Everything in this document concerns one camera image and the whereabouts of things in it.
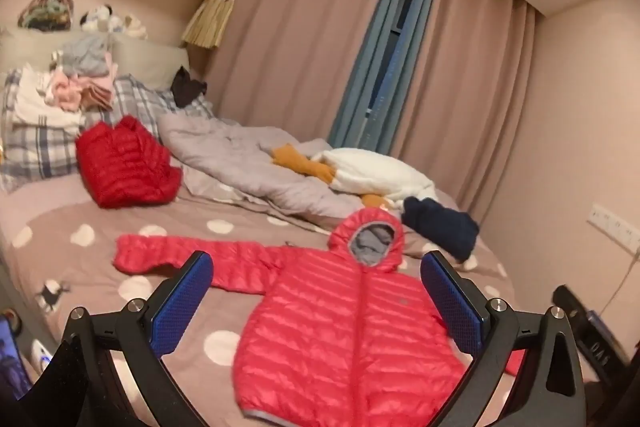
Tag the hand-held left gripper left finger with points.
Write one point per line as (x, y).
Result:
(180, 302)

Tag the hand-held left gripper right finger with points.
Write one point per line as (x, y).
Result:
(450, 302)

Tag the pink-red hooded down jacket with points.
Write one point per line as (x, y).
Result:
(340, 322)

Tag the pink folded clothes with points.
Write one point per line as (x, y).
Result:
(82, 92)

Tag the white folded clothes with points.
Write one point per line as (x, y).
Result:
(37, 102)

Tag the navy blue garment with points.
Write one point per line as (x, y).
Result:
(442, 227)

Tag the bed with dotted sheet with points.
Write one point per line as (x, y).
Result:
(100, 217)

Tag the red folded down jacket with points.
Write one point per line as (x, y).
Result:
(125, 167)

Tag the small white device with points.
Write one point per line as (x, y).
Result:
(41, 354)

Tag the white and orange plush toy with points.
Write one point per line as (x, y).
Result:
(370, 169)

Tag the grey duvet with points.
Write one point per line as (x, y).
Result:
(235, 157)

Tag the pink curtain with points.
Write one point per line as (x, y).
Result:
(475, 97)
(300, 32)

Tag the dark brown garment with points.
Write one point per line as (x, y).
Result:
(186, 89)

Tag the blue curtain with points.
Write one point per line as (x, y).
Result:
(360, 82)

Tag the beige cushion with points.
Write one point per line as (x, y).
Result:
(30, 47)
(150, 62)

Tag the grey folded garment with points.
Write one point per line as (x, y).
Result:
(87, 54)

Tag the window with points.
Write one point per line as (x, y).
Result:
(397, 42)

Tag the plush toys on headboard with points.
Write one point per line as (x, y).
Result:
(105, 19)

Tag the patterned plush toy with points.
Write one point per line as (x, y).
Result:
(46, 11)

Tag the white wall socket strip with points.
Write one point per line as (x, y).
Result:
(615, 227)

